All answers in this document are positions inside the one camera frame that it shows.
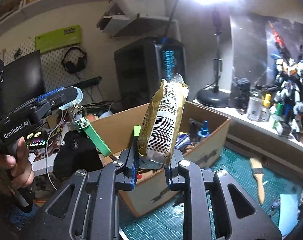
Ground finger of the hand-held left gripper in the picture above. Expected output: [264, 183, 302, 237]
[35, 86, 67, 105]
[33, 86, 78, 121]

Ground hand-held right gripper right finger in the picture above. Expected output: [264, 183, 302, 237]
[164, 152, 283, 240]

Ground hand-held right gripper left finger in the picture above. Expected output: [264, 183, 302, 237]
[33, 135, 140, 240]

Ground clear plastic container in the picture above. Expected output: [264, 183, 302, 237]
[58, 87, 85, 111]

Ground green key tag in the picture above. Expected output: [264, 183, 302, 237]
[71, 105, 112, 157]

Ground gold snack packet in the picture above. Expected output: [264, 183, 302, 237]
[138, 79, 189, 168]

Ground brown cardboard box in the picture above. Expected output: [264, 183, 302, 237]
[91, 100, 231, 218]

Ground person's left hand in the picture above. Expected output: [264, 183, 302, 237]
[0, 137, 34, 198]

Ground white pegboard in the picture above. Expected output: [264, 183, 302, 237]
[4, 36, 107, 103]

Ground black long bar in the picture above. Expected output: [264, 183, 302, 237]
[55, 76, 102, 92]

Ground black monitor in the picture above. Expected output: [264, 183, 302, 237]
[1, 49, 45, 120]

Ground black headphones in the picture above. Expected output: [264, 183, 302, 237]
[61, 46, 88, 75]

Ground blue white round item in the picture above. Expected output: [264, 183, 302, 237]
[178, 133, 193, 153]

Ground green flat box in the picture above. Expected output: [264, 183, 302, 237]
[35, 24, 82, 55]

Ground blue pointed cap bottle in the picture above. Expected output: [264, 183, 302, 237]
[198, 121, 210, 140]

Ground black bag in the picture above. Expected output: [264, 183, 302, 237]
[53, 131, 104, 179]

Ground green cutting mat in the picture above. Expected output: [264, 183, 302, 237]
[118, 145, 303, 240]

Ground black computer case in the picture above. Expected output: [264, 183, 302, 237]
[114, 37, 187, 108]

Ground black desk lamp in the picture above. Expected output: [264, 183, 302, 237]
[183, 0, 247, 108]

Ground long white ledge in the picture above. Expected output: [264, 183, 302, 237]
[191, 97, 303, 155]

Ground small black device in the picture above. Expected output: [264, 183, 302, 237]
[231, 77, 252, 108]

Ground white printer shelf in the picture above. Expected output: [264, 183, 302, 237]
[111, 16, 180, 38]

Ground yellow cap bottle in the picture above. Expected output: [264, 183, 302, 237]
[260, 94, 272, 122]

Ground white printer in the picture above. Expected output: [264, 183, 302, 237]
[103, 0, 167, 33]

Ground small black box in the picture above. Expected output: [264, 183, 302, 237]
[276, 122, 292, 137]

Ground light blue paper sheet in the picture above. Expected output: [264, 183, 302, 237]
[278, 193, 300, 233]

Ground white blue robot model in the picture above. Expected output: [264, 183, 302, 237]
[273, 55, 303, 142]

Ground wooden handle paint brush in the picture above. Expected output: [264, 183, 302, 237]
[249, 157, 266, 205]

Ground long white wall shelf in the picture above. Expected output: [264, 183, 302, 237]
[0, 0, 122, 43]

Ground wall poster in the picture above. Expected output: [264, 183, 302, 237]
[229, 12, 303, 105]

